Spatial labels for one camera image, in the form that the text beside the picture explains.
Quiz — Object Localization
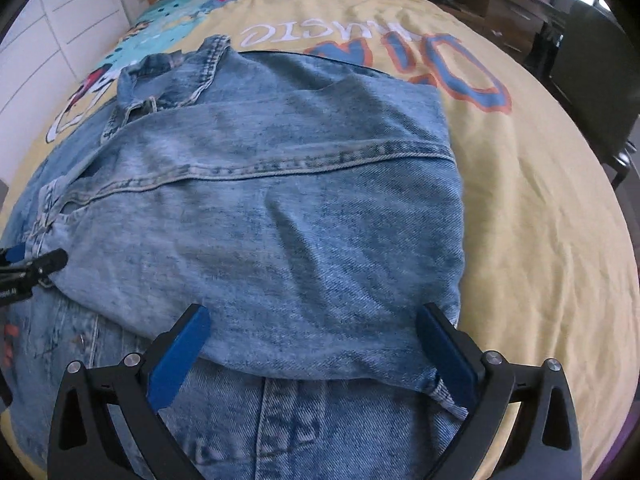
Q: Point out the yellow printed bed cover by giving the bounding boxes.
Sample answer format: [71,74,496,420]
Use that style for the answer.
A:
[0,0,640,480]

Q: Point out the blue denim jeans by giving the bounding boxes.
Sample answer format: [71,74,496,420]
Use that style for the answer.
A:
[0,35,481,480]

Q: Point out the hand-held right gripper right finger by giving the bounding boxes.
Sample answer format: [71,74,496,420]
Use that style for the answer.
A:
[416,302,583,480]

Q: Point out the brown wooden drawer cabinet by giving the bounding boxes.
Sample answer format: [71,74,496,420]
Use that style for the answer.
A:
[486,0,553,53]

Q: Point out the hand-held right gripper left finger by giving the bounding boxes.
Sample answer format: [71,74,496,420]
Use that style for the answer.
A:
[47,304,211,480]

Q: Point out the black office chair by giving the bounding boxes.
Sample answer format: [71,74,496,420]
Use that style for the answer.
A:
[527,0,640,192]

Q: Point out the white drawer cabinet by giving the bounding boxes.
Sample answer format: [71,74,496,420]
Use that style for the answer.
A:
[0,0,153,133]

